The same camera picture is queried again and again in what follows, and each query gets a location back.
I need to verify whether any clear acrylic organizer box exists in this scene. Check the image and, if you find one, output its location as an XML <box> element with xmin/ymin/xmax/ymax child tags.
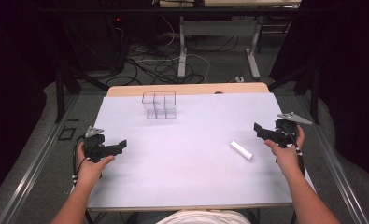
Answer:
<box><xmin>141</xmin><ymin>91</ymin><xmax>177</xmax><ymax>120</ymax></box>

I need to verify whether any white metal desk frame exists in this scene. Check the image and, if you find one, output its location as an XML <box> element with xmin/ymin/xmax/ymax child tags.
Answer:
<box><xmin>177</xmin><ymin>14</ymin><xmax>263</xmax><ymax>80</ymax></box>

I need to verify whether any aluminium floor rail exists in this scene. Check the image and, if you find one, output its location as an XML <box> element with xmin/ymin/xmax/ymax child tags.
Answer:
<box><xmin>0</xmin><ymin>92</ymin><xmax>80</xmax><ymax>224</ymax></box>
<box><xmin>297</xmin><ymin>92</ymin><xmax>369</xmax><ymax>224</ymax></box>

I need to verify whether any white floor cable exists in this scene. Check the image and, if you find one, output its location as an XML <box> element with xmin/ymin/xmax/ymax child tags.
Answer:
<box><xmin>160</xmin><ymin>15</ymin><xmax>212</xmax><ymax>84</ymax></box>

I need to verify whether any person's left hand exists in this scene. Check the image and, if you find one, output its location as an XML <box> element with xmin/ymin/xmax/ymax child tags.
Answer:
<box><xmin>76</xmin><ymin>141</ymin><xmax>116</xmax><ymax>188</ymax></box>

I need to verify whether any white cylindrical tube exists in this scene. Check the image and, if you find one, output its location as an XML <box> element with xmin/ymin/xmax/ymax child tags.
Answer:
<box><xmin>229</xmin><ymin>140</ymin><xmax>254</xmax><ymax>161</ymax></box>

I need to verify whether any left hand-held gripper cable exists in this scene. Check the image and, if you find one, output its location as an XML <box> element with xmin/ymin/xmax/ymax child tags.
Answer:
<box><xmin>71</xmin><ymin>135</ymin><xmax>89</xmax><ymax>188</ymax></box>

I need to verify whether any hand-held gripper cable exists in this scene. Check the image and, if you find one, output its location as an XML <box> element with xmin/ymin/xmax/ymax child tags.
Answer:
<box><xmin>71</xmin><ymin>135</ymin><xmax>89</xmax><ymax>188</ymax></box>
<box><xmin>281</xmin><ymin>124</ymin><xmax>307</xmax><ymax>180</ymax></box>

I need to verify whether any black metal stand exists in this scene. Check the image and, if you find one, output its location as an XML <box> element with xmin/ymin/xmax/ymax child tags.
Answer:
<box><xmin>267</xmin><ymin>52</ymin><xmax>326</xmax><ymax>126</ymax></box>
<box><xmin>52</xmin><ymin>46</ymin><xmax>110</xmax><ymax>124</ymax></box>

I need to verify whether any wooden table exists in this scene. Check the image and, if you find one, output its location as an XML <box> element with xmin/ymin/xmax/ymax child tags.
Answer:
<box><xmin>86</xmin><ymin>81</ymin><xmax>294</xmax><ymax>213</ymax></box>

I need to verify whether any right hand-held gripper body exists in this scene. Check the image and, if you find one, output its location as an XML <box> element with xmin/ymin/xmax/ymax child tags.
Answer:
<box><xmin>273</xmin><ymin>111</ymin><xmax>314</xmax><ymax>149</ymax></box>

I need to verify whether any tangle of black floor cables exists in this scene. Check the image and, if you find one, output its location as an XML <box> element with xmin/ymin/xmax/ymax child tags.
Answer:
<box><xmin>105</xmin><ymin>26</ymin><xmax>240</xmax><ymax>88</ymax></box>

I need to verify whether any white table mat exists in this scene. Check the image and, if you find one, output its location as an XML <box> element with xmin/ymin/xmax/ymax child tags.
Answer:
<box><xmin>86</xmin><ymin>92</ymin><xmax>294</xmax><ymax>209</ymax></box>

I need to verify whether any person's white shirt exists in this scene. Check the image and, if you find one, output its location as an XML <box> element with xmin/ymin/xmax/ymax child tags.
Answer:
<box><xmin>155</xmin><ymin>209</ymin><xmax>252</xmax><ymax>224</ymax></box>

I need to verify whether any person's right hand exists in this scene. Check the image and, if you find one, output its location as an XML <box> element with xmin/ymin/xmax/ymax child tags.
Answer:
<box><xmin>263</xmin><ymin>124</ymin><xmax>306</xmax><ymax>179</ymax></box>

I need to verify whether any dark computer tower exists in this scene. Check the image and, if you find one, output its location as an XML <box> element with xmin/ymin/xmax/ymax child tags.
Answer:
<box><xmin>64</xmin><ymin>12</ymin><xmax>130</xmax><ymax>74</ymax></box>

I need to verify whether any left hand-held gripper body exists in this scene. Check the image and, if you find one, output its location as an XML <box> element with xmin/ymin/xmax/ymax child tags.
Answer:
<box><xmin>83</xmin><ymin>125</ymin><xmax>115</xmax><ymax>163</ymax></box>

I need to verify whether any right hand-held gripper cable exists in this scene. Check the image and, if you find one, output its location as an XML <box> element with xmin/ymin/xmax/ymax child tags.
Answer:
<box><xmin>281</xmin><ymin>124</ymin><xmax>307</xmax><ymax>180</ymax></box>

